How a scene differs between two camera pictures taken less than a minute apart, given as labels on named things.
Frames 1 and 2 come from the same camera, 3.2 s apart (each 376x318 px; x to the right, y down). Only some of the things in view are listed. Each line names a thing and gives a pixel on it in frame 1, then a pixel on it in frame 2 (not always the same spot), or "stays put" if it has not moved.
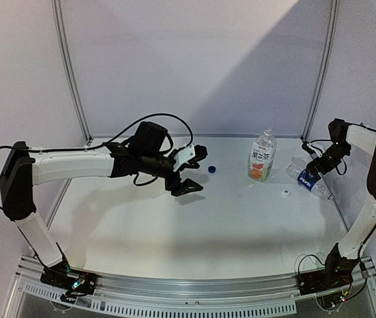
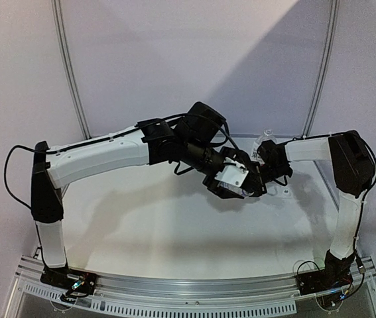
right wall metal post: x=325 y=71 stays put
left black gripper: x=182 y=187 to x=222 y=193
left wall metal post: x=60 y=31 stays put
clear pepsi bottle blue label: x=298 y=169 to x=241 y=191
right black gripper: x=322 y=169 to x=257 y=181
